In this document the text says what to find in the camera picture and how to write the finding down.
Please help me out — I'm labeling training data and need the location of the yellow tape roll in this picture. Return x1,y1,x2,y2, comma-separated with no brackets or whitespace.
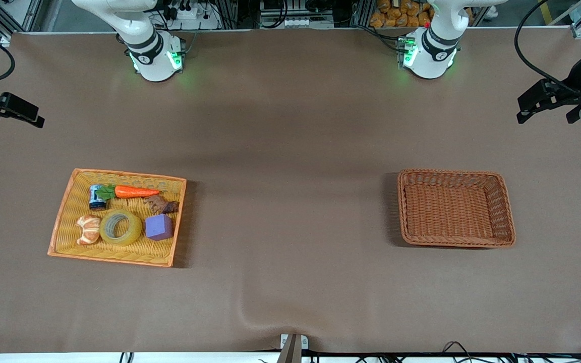
99,209,143,247

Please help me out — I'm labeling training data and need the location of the small blue can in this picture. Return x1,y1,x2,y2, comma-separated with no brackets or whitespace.
89,185,108,211

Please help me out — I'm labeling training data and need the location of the brown wicker basket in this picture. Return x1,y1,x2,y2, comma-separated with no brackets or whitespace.
397,169,516,249

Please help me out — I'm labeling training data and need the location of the toy croissant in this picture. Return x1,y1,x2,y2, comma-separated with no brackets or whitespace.
76,214,103,246

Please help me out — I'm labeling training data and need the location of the orange toy carrot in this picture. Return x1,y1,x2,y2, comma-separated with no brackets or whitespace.
96,185,161,201

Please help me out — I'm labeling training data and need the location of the bag of orange snacks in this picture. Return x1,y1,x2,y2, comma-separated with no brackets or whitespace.
370,0,433,29

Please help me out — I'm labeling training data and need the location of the brown toy piece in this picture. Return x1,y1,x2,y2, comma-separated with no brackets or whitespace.
144,195,180,214

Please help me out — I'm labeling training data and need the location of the yellow wicker tray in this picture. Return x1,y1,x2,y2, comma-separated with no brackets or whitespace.
47,168,187,268

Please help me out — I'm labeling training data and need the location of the purple foam cube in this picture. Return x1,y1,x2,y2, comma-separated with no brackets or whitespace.
145,214,173,241

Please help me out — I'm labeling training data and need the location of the white power strip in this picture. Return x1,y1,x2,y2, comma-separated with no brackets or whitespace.
165,0,220,30

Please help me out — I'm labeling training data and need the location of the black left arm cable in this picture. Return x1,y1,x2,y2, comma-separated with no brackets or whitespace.
514,0,581,96

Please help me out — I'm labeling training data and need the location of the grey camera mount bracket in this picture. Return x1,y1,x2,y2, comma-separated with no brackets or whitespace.
276,333,309,363

